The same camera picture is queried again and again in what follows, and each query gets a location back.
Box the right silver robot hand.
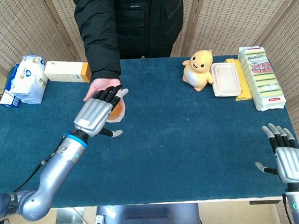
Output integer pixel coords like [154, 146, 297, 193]
[253, 122, 299, 185]

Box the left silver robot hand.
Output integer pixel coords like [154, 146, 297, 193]
[72, 85, 131, 140]

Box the person's bare hand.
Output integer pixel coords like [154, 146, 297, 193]
[82, 77, 127, 120]

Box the pink bowl with orange contents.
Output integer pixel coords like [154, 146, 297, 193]
[106, 102, 126, 124]

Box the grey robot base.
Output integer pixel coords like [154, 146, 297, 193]
[94, 202, 201, 224]

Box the cream orange cardboard box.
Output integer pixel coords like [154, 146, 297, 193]
[43, 59, 92, 84]

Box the blue table cloth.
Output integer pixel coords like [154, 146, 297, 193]
[0, 53, 299, 211]

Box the black jacket person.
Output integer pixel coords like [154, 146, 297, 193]
[71, 0, 187, 82]

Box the white blue tissue pack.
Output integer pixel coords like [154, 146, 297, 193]
[3, 55, 50, 106]

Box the small blue white carton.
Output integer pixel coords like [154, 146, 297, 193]
[0, 88, 22, 110]

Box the green yellow sponge multipack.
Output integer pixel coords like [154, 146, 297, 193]
[237, 45, 287, 113]

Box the yellow sponge cloth pack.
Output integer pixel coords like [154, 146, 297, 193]
[226, 57, 253, 102]

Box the yellow plush toy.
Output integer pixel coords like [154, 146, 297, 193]
[181, 49, 215, 93]

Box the beige lidded food container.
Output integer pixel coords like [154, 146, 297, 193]
[210, 62, 242, 98]

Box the woven folding screen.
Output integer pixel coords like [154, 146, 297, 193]
[0, 0, 299, 224]

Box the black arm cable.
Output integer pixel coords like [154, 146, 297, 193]
[11, 152, 57, 194]

